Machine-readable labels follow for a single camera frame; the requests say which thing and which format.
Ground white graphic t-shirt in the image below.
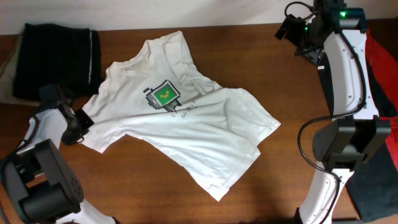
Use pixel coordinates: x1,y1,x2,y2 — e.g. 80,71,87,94
83,31,280,200

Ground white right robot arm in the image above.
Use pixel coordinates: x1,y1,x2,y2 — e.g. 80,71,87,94
277,2,391,224

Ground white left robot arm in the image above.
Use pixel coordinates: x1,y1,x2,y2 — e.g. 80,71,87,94
1,100,118,223

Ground folded black garment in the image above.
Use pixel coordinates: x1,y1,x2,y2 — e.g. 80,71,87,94
12,24,103,101

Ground folded beige garment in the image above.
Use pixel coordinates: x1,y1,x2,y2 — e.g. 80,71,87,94
1,35,39,106

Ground red and black garment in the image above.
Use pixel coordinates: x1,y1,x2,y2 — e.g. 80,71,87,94
317,29,398,223

